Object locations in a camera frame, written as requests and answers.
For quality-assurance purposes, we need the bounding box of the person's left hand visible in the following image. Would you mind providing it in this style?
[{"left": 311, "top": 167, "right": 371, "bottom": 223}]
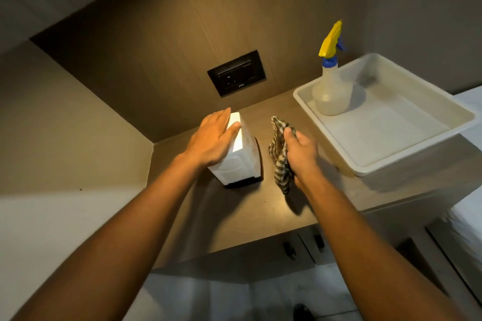
[{"left": 184, "top": 107, "right": 242, "bottom": 169}]

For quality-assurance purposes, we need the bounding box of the person's right hand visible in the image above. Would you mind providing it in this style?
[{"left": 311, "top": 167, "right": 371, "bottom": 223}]
[{"left": 282, "top": 127, "right": 321, "bottom": 192}]

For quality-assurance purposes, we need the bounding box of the checkered cleaning cloth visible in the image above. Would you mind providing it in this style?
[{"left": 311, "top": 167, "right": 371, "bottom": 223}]
[{"left": 268, "top": 116, "right": 298, "bottom": 196}]

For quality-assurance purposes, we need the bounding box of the white tissue box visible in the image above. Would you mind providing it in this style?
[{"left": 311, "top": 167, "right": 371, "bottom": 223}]
[{"left": 207, "top": 112, "right": 263, "bottom": 189}]

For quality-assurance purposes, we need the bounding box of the person's right forearm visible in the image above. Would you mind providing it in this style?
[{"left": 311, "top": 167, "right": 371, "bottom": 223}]
[{"left": 297, "top": 174, "right": 467, "bottom": 321}]

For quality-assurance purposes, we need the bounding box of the person's left forearm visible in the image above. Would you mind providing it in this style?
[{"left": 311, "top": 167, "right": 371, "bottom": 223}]
[{"left": 11, "top": 153, "right": 204, "bottom": 321}]

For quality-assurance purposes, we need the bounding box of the person's left shoe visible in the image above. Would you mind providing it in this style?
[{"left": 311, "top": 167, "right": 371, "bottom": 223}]
[{"left": 293, "top": 303, "right": 315, "bottom": 321}]

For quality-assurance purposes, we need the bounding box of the spray bottle with yellow nozzle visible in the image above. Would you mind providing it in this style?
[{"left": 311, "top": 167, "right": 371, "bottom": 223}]
[{"left": 311, "top": 20, "right": 354, "bottom": 116}]

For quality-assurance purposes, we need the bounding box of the white plastic tray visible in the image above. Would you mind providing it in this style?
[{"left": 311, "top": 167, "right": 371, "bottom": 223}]
[{"left": 293, "top": 53, "right": 481, "bottom": 178}]

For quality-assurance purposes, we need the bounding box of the grey bedside cabinet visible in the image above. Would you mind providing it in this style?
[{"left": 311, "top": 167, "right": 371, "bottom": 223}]
[{"left": 150, "top": 178, "right": 482, "bottom": 287}]

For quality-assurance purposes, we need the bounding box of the bed with white sheet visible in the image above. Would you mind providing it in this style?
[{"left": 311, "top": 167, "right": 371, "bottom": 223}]
[{"left": 427, "top": 85, "right": 482, "bottom": 302}]

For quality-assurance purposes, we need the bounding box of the black wall socket panel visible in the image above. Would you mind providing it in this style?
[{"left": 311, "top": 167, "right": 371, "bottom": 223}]
[{"left": 207, "top": 50, "right": 267, "bottom": 98}]

